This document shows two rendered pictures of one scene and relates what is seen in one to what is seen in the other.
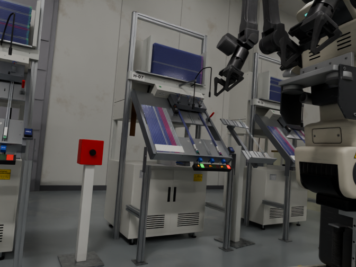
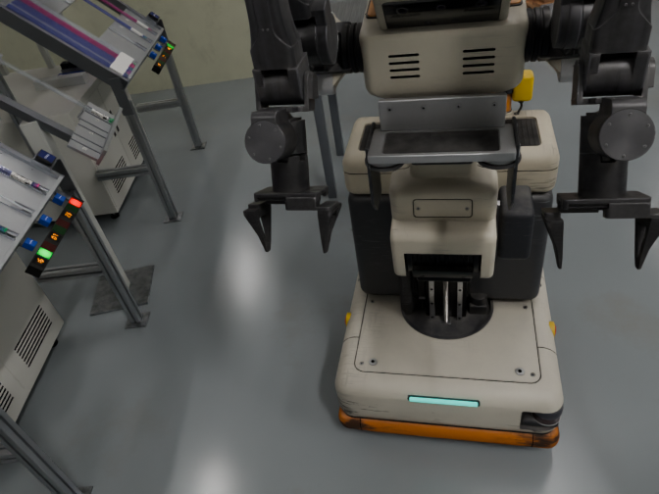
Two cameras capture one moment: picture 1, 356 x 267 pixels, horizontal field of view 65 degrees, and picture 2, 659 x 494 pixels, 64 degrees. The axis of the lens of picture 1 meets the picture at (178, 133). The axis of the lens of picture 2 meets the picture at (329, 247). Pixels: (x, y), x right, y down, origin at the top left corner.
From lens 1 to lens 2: 1.06 m
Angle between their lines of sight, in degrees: 65
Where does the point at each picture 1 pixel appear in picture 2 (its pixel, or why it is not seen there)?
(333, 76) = (506, 163)
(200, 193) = (16, 271)
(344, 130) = (478, 203)
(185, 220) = (31, 343)
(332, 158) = (474, 249)
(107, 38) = not seen: outside the picture
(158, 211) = not seen: outside the picture
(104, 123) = not seen: outside the picture
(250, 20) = (291, 36)
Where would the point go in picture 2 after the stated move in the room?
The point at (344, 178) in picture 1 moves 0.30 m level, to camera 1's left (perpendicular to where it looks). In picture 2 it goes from (489, 267) to (439, 371)
